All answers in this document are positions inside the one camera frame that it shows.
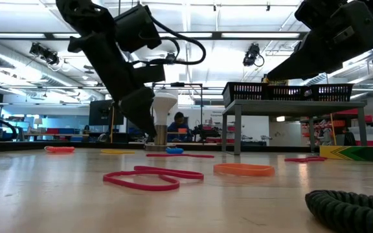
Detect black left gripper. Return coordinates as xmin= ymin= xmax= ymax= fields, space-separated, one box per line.
xmin=67 ymin=30 xmax=166 ymax=137

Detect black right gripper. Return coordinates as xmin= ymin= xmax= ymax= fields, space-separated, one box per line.
xmin=266 ymin=0 xmax=373 ymax=82

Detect black slotted plastic basket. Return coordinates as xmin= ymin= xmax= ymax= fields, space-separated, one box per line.
xmin=304 ymin=83 xmax=355 ymax=102
xmin=266 ymin=84 xmax=313 ymax=101
xmin=221 ymin=82 xmax=269 ymax=107

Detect white bulb lamp metal base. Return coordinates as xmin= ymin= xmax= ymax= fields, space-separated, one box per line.
xmin=144 ymin=91 xmax=178 ymax=152

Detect black monitor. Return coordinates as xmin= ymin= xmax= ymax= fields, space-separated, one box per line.
xmin=88 ymin=99 xmax=125 ymax=127

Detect person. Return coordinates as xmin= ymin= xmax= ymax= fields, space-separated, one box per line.
xmin=166 ymin=111 xmax=193 ymax=143

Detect yellow rubber band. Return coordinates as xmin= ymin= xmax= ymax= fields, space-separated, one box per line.
xmin=100 ymin=148 xmax=136 ymax=155

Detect grey perforated metal shelf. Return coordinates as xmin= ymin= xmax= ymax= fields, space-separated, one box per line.
xmin=221 ymin=98 xmax=368 ymax=156

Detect red storage bins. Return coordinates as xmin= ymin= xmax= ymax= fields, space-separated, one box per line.
xmin=315 ymin=108 xmax=373 ymax=148

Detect black background robot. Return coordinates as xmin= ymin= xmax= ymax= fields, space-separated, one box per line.
xmin=191 ymin=124 xmax=222 ymax=144

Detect dark red rubber band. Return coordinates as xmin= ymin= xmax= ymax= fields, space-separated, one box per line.
xmin=102 ymin=165 xmax=205 ymax=192

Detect orange rubber band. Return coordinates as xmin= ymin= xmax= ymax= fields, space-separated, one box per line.
xmin=213 ymin=162 xmax=276 ymax=177

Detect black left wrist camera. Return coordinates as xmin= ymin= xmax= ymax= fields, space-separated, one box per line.
xmin=113 ymin=3 xmax=163 ymax=54

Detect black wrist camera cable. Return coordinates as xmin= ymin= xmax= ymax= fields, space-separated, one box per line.
xmin=131 ymin=14 xmax=207 ymax=67

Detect orange spiral coil bracelet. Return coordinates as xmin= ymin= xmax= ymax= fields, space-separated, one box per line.
xmin=43 ymin=146 xmax=76 ymax=154

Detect black spiral coil bracelet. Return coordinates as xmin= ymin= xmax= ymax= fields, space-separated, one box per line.
xmin=304 ymin=189 xmax=373 ymax=233

